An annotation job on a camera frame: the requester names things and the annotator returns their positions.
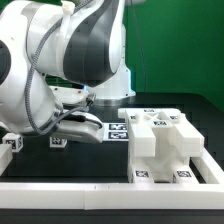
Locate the white left border rail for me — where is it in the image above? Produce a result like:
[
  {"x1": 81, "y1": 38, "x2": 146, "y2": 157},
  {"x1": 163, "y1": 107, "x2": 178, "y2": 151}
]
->
[{"x1": 0, "y1": 144, "x2": 13, "y2": 176}]

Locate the white right border rail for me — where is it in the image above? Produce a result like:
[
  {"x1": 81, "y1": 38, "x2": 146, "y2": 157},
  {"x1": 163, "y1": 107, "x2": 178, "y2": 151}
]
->
[{"x1": 191, "y1": 149, "x2": 224, "y2": 185}]

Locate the white front border rail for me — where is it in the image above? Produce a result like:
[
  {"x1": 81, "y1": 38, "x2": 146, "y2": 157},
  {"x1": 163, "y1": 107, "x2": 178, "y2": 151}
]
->
[{"x1": 0, "y1": 183, "x2": 224, "y2": 210}]

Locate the white tagged cube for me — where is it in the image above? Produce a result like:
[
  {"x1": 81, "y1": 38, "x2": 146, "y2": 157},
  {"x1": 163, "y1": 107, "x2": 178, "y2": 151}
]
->
[
  {"x1": 2, "y1": 133, "x2": 23, "y2": 152},
  {"x1": 50, "y1": 137, "x2": 67, "y2": 148}
]

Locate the grey corrugated hose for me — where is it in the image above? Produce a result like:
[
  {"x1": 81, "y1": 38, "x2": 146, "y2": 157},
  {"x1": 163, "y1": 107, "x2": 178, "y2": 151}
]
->
[{"x1": 24, "y1": 0, "x2": 98, "y2": 136}]

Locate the white border rail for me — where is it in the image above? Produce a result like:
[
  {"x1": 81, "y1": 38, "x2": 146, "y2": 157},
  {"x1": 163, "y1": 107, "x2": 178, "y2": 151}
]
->
[
  {"x1": 0, "y1": 183, "x2": 224, "y2": 210},
  {"x1": 191, "y1": 149, "x2": 224, "y2": 185},
  {"x1": 0, "y1": 144, "x2": 13, "y2": 176}
]

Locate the white chair seat with pegs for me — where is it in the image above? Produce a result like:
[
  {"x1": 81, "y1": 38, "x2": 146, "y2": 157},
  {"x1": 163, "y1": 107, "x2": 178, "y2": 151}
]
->
[{"x1": 127, "y1": 113, "x2": 201, "y2": 183}]

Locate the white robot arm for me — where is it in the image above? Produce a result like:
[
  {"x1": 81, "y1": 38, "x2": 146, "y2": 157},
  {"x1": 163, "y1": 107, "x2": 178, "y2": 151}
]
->
[{"x1": 0, "y1": 0, "x2": 128, "y2": 143}]

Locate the white marker sheet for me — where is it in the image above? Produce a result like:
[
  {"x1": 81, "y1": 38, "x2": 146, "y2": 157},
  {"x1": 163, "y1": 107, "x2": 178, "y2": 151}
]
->
[{"x1": 103, "y1": 123, "x2": 128, "y2": 141}]

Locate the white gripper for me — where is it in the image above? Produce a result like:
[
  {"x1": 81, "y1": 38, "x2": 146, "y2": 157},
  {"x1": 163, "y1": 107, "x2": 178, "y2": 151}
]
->
[{"x1": 51, "y1": 112, "x2": 104, "y2": 144}]

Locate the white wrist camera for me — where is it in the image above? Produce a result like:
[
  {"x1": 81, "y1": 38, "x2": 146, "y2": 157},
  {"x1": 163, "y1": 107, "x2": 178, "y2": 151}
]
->
[{"x1": 50, "y1": 86, "x2": 96, "y2": 106}]

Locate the white chair back frame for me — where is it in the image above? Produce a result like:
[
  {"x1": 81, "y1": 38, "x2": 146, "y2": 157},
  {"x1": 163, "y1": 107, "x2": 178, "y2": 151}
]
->
[{"x1": 118, "y1": 108, "x2": 204, "y2": 158}]

